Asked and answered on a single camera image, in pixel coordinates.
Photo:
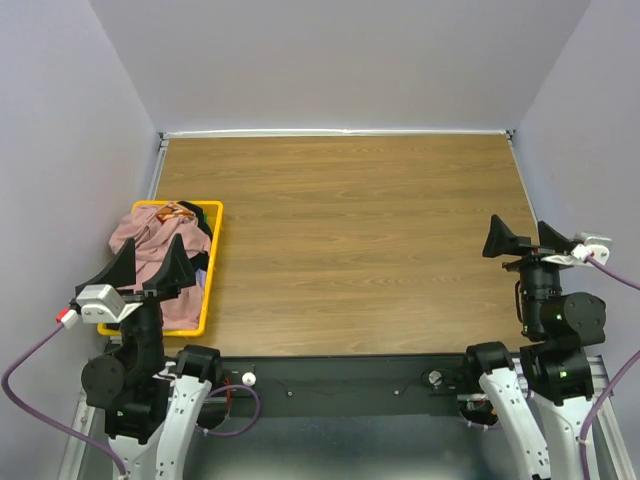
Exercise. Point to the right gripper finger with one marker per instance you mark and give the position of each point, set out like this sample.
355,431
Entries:
551,239
502,241

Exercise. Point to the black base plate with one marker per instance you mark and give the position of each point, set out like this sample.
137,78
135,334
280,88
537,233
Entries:
356,385

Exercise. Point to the pink printed t-shirt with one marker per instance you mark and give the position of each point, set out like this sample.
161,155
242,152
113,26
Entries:
153,227

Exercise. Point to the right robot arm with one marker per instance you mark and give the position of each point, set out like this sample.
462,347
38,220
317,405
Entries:
545,399

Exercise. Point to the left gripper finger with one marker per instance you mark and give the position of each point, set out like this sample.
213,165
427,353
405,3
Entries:
175,273
119,272

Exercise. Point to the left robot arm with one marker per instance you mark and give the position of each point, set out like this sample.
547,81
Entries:
151,404

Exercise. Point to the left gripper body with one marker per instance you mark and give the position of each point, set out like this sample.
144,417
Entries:
148,293

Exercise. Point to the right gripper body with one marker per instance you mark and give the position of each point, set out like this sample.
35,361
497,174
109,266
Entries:
530,256

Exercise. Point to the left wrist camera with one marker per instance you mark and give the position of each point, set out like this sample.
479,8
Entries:
100,304

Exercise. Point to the yellow plastic bin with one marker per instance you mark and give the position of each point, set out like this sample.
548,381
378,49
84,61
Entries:
214,210

